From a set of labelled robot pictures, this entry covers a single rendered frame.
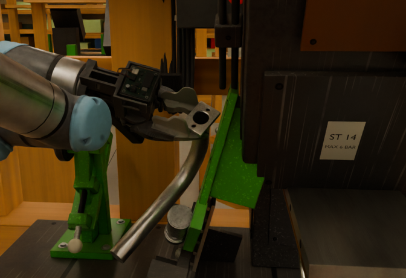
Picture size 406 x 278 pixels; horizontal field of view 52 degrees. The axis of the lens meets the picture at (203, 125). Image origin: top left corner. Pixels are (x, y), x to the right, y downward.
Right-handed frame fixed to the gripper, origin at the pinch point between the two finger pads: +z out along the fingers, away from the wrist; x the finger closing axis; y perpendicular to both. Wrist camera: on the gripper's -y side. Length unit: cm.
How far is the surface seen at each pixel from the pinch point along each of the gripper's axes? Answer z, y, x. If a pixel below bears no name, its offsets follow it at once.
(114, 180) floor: -69, -288, 90
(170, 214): -0.8, -0.2, -15.9
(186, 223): 1.7, -0.2, -16.5
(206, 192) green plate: 3.3, 3.4, -12.5
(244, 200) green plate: 9.1, 2.4, -11.6
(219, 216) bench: 9.4, -43.3, 0.8
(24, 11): -477, -665, 547
